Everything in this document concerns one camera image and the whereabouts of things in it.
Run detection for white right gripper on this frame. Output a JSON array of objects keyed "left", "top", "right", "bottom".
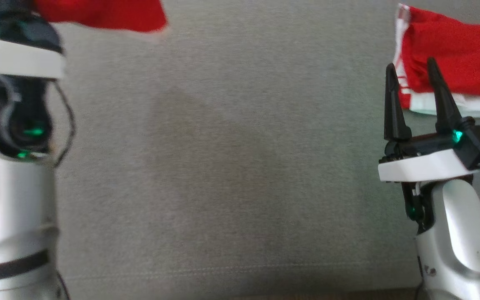
[{"left": 377, "top": 57, "right": 480, "bottom": 183}]

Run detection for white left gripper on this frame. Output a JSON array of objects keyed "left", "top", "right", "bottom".
[{"left": 0, "top": 0, "right": 66, "bottom": 80}]

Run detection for red white basketball jersey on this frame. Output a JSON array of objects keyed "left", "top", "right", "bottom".
[{"left": 392, "top": 3, "right": 480, "bottom": 118}]

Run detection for red white mesh shorts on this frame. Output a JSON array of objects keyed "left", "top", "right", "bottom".
[{"left": 32, "top": 0, "right": 169, "bottom": 33}]

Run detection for grey sofa seat cushion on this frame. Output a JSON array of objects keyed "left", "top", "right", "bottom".
[{"left": 32, "top": 0, "right": 480, "bottom": 300}]

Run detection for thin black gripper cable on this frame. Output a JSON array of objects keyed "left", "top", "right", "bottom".
[{"left": 52, "top": 81, "right": 76, "bottom": 167}]

